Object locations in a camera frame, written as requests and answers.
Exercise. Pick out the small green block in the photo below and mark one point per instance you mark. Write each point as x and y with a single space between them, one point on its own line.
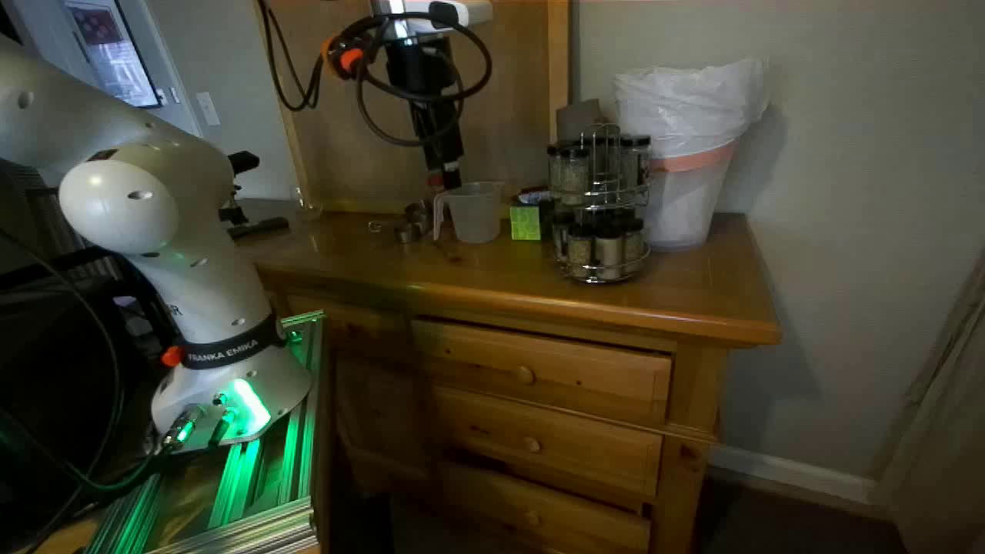
524 222

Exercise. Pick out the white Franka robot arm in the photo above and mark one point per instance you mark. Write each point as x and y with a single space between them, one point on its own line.
156 206

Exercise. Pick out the trash can white bag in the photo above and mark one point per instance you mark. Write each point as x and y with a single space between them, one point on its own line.
691 133

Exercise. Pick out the white baseboard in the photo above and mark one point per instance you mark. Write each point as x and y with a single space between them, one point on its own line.
789 479

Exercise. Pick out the wooden dresser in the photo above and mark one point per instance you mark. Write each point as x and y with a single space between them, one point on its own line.
512 288

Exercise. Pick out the framed wall screen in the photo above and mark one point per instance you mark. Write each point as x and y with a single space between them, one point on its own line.
111 49

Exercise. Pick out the wooden back panel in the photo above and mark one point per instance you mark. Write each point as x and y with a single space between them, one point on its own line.
340 156

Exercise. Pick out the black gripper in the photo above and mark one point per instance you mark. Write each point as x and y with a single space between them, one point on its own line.
434 126

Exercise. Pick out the large metal measuring cup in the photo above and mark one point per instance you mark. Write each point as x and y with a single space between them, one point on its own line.
415 215

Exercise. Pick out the wooden dresser drawer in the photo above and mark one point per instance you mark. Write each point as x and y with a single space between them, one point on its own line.
573 371
573 444
573 520

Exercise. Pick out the round wooden drawer knob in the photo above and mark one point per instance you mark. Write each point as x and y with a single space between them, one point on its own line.
529 444
524 375
533 520

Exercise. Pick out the white light switch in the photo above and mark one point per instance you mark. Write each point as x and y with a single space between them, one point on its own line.
208 108

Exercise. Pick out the black wrist mount orange connectors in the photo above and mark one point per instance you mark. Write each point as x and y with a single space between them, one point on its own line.
415 67

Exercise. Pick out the black camera stand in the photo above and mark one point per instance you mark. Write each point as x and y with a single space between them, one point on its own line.
248 219

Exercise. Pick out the medium metal measuring cup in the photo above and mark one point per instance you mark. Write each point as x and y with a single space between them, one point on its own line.
407 229

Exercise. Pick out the beige curtain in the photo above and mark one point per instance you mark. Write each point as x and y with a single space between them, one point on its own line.
940 443

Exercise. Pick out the small metal measuring cup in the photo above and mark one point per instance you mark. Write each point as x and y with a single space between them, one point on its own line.
402 238

